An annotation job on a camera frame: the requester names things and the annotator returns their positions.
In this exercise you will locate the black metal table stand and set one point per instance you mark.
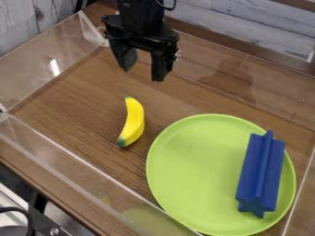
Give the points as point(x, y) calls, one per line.
point(39, 224)

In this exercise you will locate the clear acrylic enclosure wall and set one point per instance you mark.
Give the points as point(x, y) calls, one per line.
point(62, 93)

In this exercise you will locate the green round plate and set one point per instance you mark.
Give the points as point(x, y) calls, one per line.
point(194, 167)

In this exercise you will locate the yellow toy banana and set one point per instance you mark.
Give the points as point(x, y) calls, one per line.
point(136, 122)

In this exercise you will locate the clear acrylic corner bracket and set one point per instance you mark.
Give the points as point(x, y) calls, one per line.
point(93, 33)

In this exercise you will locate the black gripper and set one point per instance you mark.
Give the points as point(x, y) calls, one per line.
point(138, 28)

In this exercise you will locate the blue star-shaped block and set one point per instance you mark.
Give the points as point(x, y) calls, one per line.
point(258, 185)

